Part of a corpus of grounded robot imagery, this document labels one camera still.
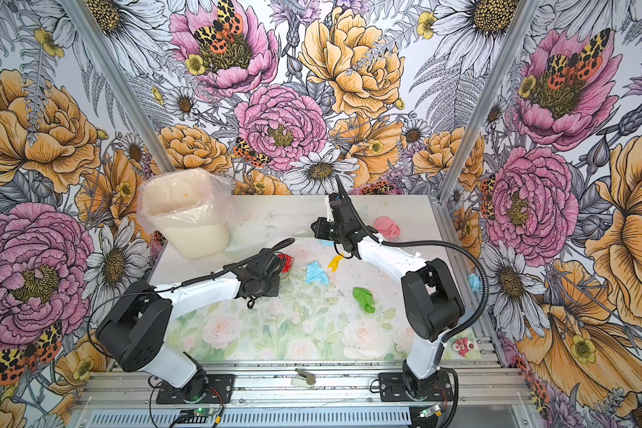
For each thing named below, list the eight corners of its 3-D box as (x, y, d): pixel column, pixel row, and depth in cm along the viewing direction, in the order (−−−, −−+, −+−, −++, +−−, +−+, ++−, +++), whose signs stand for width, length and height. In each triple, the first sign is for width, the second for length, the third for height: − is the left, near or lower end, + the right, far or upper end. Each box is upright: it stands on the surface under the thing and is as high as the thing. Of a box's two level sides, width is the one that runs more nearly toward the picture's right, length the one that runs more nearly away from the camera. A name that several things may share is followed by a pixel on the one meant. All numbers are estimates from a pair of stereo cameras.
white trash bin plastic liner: (162, 265, 102) (120, 218, 81) (183, 220, 116) (152, 170, 95) (233, 266, 102) (209, 218, 81) (245, 220, 116) (227, 170, 95)
